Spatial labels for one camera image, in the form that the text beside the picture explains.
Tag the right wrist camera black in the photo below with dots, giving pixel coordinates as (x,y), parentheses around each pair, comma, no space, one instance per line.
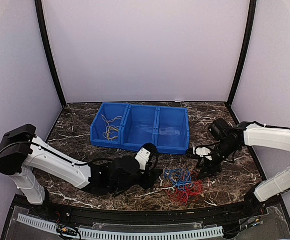
(219,129)

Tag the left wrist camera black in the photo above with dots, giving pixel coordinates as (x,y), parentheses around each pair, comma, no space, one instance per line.
(121,169)

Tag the middle blue storage bin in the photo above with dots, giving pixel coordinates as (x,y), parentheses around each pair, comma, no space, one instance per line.
(139,127)

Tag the white slotted cable duct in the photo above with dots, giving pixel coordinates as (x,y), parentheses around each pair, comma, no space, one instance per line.
(90,234)

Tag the blue storage bin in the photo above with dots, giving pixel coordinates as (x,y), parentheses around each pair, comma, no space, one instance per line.
(139,127)
(172,130)
(105,130)

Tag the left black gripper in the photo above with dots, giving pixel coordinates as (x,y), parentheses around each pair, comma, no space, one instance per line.
(151,179)

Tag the right blue storage bin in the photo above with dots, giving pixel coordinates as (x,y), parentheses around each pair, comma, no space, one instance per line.
(172,130)

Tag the left blue storage bin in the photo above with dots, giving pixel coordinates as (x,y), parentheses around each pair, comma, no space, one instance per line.
(105,130)

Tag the left black frame post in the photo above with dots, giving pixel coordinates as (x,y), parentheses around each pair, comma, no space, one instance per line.
(48,52)

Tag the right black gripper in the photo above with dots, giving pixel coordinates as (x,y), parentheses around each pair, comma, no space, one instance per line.
(207,164)

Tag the black frame post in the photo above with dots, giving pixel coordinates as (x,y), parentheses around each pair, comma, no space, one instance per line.
(48,52)
(243,52)

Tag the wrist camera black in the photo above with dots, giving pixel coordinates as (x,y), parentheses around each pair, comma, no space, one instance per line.
(121,169)
(219,129)

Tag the right black frame post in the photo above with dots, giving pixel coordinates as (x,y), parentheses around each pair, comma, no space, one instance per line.
(243,52)

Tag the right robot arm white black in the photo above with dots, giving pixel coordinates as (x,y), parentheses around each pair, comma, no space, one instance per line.
(229,140)

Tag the black front rail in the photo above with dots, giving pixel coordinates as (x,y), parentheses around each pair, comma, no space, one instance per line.
(227,214)

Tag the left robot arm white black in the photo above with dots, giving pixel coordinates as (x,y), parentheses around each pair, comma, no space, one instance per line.
(21,150)

